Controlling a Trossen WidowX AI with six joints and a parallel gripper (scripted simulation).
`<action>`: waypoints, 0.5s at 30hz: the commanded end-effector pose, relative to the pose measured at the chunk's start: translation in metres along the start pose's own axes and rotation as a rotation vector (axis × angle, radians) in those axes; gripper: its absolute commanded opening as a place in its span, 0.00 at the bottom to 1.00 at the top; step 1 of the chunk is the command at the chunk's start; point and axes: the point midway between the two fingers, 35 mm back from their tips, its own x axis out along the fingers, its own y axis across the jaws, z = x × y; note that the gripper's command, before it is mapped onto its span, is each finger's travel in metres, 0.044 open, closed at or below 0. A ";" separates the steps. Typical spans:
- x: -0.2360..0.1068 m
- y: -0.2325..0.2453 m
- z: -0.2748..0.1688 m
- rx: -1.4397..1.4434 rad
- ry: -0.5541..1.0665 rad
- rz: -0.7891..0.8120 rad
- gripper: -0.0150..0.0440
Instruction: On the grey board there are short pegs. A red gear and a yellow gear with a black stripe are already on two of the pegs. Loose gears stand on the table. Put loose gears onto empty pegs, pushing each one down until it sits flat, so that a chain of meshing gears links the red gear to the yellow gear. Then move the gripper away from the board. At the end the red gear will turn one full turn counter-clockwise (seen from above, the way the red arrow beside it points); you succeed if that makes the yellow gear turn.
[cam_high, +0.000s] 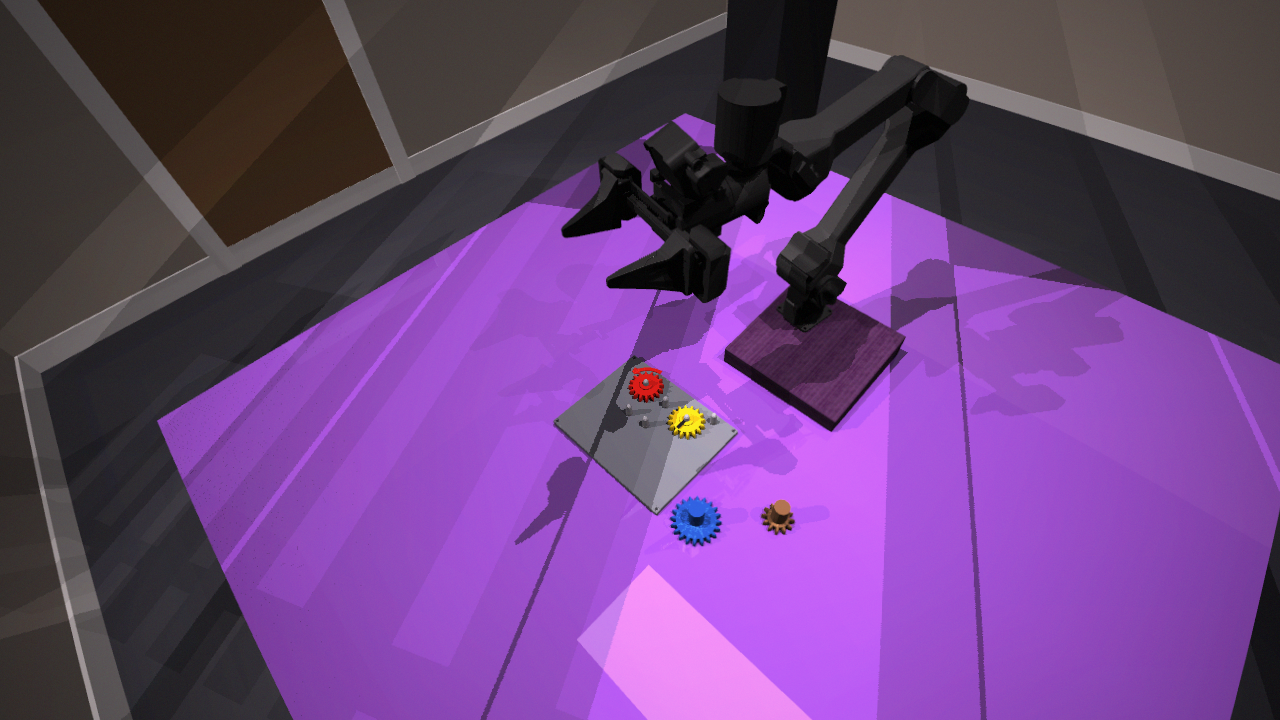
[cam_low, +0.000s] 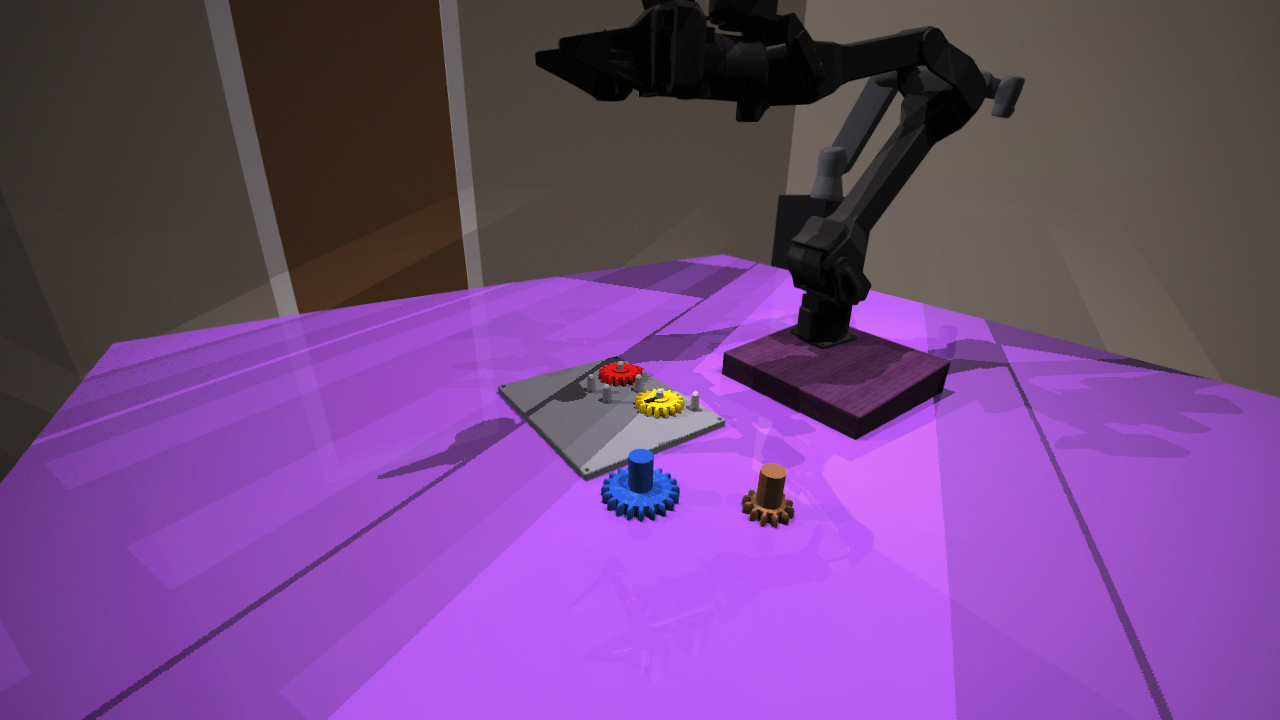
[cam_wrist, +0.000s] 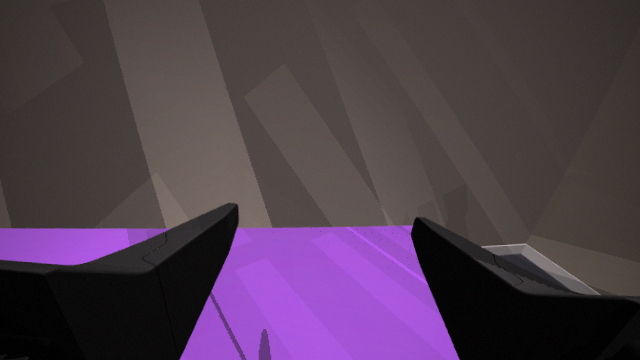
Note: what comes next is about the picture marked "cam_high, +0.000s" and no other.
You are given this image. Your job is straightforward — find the blue gear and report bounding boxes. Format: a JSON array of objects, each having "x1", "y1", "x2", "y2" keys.
[{"x1": 669, "y1": 496, "x2": 722, "y2": 547}]

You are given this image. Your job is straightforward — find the yellow gear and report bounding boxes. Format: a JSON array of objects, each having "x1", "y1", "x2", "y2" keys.
[{"x1": 668, "y1": 405, "x2": 707, "y2": 439}]

